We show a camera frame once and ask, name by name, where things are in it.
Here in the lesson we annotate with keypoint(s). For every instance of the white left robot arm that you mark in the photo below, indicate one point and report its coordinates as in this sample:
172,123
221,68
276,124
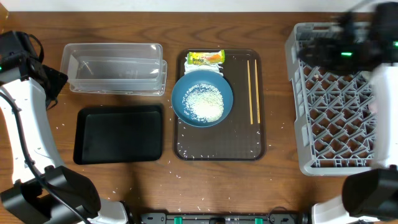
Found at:
44,190

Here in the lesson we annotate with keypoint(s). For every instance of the black rectangular tray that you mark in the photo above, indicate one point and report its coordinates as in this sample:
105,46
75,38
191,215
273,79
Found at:
116,134

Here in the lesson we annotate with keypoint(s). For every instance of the dark brown serving tray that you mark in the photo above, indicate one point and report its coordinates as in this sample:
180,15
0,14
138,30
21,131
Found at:
233,139

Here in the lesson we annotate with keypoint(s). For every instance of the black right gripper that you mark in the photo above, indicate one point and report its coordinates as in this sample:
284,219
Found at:
316,50

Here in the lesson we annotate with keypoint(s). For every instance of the wooden chopstick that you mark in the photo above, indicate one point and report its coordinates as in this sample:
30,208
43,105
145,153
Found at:
249,92
257,93

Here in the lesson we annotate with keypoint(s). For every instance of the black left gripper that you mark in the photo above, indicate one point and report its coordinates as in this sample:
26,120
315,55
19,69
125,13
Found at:
56,79

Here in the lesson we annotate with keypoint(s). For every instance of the clear plastic bin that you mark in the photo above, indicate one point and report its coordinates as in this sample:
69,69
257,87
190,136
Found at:
115,68

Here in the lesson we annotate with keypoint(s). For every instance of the grey dishwasher rack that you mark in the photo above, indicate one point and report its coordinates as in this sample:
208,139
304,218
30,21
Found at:
335,126

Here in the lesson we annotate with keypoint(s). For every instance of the yellow green snack wrapper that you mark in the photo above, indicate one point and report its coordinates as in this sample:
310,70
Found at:
205,58

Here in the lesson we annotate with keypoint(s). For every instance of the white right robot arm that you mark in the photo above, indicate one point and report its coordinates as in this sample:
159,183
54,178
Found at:
369,196

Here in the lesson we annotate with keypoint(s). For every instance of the white crumpled napkin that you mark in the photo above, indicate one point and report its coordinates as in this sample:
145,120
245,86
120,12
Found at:
191,67

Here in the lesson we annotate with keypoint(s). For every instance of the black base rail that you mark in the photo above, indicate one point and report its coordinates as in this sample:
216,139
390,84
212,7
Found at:
196,218

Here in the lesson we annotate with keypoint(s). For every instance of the pile of white rice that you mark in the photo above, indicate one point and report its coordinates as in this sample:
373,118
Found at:
203,103

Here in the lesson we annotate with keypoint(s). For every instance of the dark blue plate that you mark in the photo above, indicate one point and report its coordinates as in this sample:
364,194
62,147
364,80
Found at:
198,77

